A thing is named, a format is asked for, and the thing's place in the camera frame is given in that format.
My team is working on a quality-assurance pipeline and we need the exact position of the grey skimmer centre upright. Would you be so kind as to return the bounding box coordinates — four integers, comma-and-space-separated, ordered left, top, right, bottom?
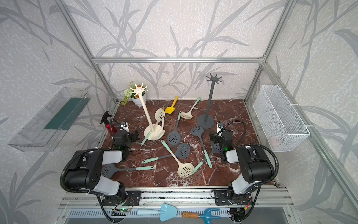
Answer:
167, 112, 181, 146

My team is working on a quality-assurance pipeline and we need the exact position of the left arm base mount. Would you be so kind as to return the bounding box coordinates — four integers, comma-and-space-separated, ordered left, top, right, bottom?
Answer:
102, 190, 142, 206

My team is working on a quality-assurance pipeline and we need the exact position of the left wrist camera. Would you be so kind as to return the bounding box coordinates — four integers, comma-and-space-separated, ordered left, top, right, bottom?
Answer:
119, 121, 130, 132

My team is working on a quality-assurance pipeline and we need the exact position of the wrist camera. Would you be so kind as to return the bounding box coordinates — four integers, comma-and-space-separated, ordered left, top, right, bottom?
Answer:
217, 122, 225, 134
119, 121, 130, 132

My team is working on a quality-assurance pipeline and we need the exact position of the potted artificial plant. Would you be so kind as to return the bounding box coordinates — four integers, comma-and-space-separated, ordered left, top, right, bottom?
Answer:
120, 81, 142, 107

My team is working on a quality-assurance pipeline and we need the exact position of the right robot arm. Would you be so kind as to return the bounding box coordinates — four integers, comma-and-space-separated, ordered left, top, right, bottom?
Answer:
209, 131, 279, 201

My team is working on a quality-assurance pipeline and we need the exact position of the red spray bottle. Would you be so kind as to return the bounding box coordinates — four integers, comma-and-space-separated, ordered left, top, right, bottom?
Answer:
100, 111, 117, 135

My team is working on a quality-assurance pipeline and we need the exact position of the grey skimmer front left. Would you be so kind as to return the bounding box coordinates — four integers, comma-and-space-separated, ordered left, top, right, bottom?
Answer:
101, 164, 154, 179

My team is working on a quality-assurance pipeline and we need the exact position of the cream utensil rack stand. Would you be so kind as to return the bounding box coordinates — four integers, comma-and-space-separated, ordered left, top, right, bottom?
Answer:
130, 84, 165, 141

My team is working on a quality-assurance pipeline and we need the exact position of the dark grey utensil rack stand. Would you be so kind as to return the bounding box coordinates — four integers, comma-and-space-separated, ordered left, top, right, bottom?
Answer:
197, 73, 223, 129

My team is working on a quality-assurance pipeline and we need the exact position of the blue garden fork wooden handle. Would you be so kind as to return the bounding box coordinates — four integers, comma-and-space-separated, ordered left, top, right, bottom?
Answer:
182, 208, 221, 224

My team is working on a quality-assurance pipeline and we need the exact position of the cream skimmer leaning on rack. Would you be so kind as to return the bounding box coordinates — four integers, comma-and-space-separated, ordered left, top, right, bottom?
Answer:
141, 108, 165, 146

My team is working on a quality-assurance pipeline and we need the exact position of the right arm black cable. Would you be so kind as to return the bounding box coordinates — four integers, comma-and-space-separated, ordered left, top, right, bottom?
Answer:
219, 120, 280, 222

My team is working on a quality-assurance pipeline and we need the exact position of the grey skimmer green handle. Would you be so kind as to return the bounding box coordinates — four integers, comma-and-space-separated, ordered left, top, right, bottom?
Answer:
142, 143, 190, 163
191, 127, 213, 168

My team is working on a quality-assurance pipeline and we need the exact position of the light blue garden trowel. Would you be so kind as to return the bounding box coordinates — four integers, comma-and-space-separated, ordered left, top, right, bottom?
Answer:
137, 204, 178, 222

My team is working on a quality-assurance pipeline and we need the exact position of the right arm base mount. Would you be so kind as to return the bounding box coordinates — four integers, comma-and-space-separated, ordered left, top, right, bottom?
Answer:
210, 189, 253, 206

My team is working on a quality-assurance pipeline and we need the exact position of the white wire mesh basket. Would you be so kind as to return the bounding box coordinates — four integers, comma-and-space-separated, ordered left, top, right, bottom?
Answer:
253, 85, 310, 152

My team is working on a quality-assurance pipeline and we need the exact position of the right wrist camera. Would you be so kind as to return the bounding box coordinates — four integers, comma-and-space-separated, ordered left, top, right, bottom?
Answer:
217, 122, 225, 134

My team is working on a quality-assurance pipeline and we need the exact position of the clear plastic wall shelf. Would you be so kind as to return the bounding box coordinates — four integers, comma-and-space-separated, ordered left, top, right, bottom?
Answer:
8, 87, 91, 152

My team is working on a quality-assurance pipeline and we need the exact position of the large cream skimmer green handle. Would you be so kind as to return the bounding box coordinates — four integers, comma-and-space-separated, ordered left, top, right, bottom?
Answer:
161, 140, 194, 178

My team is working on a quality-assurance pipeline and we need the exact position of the yellow toy shovel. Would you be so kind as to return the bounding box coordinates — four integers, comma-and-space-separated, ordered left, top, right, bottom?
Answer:
165, 96, 179, 114

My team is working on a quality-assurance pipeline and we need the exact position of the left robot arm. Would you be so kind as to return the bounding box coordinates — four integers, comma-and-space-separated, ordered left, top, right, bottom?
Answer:
60, 147, 129, 198

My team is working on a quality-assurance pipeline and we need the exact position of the small cream skimmer green handle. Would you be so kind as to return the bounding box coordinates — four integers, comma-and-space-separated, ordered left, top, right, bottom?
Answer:
180, 97, 201, 119

